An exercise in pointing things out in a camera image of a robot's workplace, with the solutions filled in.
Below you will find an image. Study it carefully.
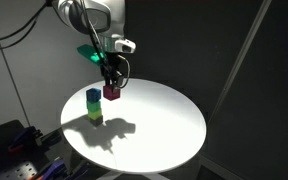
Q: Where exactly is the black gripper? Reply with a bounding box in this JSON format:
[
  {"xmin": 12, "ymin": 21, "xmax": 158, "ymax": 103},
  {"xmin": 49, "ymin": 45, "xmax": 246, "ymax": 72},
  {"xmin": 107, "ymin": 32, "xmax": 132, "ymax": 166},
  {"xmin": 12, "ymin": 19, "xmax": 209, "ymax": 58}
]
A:
[{"xmin": 98, "ymin": 53, "xmax": 125, "ymax": 91}]

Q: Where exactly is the pink cube block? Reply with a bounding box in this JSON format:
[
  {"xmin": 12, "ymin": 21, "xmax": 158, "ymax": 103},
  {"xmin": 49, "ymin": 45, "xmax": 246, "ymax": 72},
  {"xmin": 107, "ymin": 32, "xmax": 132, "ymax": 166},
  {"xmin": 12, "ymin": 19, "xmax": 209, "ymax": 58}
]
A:
[{"xmin": 102, "ymin": 84, "xmax": 121, "ymax": 102}]

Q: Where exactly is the blue cube block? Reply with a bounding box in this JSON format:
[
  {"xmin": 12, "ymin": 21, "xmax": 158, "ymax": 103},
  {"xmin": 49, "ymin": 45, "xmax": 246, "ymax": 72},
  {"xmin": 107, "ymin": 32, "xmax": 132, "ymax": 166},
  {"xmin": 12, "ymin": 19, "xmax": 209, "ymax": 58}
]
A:
[{"xmin": 85, "ymin": 87, "xmax": 103, "ymax": 104}]

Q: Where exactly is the green cube block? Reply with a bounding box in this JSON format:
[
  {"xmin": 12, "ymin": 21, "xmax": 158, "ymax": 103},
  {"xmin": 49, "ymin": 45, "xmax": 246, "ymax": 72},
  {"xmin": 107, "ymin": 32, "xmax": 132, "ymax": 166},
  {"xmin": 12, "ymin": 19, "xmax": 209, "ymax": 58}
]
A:
[{"xmin": 86, "ymin": 100, "xmax": 103, "ymax": 113}]

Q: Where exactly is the yellow-green cube block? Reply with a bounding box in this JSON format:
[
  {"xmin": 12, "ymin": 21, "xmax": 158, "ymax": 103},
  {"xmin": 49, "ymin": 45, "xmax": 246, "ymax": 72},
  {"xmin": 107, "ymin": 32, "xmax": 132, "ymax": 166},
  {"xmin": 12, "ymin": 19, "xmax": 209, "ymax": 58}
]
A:
[{"xmin": 87, "ymin": 108, "xmax": 104, "ymax": 121}]

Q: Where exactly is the white table base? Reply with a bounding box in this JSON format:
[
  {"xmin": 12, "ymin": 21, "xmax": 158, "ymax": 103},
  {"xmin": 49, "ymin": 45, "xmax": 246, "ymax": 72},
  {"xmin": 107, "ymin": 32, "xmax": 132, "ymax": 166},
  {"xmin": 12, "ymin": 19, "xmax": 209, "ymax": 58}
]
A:
[{"xmin": 102, "ymin": 170, "xmax": 172, "ymax": 180}]

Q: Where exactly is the black perforated board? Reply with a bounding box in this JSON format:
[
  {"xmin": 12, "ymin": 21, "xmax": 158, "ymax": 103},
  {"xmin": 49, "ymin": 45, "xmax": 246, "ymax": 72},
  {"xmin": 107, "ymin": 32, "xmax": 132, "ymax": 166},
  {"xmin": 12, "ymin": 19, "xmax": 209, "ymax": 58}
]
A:
[{"xmin": 0, "ymin": 119, "xmax": 85, "ymax": 180}]

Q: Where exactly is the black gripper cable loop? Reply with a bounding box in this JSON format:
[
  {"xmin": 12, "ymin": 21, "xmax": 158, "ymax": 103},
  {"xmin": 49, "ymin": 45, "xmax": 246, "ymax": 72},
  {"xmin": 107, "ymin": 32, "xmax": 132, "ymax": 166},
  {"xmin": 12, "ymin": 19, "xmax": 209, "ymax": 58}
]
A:
[{"xmin": 118, "ymin": 57, "xmax": 132, "ymax": 89}]

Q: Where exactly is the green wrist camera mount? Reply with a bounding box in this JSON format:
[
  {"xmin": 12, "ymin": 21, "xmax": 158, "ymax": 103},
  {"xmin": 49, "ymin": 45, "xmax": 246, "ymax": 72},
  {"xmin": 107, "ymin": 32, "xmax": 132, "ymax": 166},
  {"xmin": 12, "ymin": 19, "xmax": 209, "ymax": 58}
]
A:
[{"xmin": 76, "ymin": 43, "xmax": 107, "ymax": 66}]

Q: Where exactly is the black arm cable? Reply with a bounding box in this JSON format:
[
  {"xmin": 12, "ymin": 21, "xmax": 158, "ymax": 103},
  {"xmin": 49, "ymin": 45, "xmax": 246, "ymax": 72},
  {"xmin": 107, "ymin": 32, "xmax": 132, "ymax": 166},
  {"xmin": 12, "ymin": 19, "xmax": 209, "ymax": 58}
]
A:
[
  {"xmin": 0, "ymin": 18, "xmax": 40, "ymax": 52},
  {"xmin": 0, "ymin": 1, "xmax": 52, "ymax": 45}
]

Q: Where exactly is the blue clamp with orange handle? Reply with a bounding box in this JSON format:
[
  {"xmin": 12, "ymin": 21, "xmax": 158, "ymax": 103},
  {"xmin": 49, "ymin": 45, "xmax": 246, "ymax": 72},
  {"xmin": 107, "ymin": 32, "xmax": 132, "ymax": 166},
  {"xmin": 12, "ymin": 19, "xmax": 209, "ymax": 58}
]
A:
[{"xmin": 29, "ymin": 158, "xmax": 68, "ymax": 180}]

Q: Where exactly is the blue clamp with red handle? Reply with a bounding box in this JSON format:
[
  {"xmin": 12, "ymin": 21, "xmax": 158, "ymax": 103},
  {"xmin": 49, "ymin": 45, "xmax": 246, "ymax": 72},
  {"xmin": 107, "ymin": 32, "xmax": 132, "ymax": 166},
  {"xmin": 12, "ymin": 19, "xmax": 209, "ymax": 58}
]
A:
[{"xmin": 6, "ymin": 125, "xmax": 44, "ymax": 155}]

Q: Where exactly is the grey metal frame strip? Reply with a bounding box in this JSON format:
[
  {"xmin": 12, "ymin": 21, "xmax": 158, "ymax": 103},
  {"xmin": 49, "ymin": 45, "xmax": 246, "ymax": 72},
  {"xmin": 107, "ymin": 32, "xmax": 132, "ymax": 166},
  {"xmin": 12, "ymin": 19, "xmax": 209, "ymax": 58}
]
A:
[{"xmin": 210, "ymin": 0, "xmax": 274, "ymax": 122}]

